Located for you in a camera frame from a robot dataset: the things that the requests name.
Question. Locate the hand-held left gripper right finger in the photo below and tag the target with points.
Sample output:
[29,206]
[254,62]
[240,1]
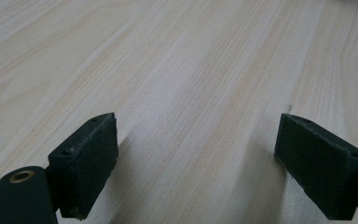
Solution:
[320,165]

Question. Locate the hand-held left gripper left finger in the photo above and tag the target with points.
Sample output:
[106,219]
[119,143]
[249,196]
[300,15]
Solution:
[85,165]

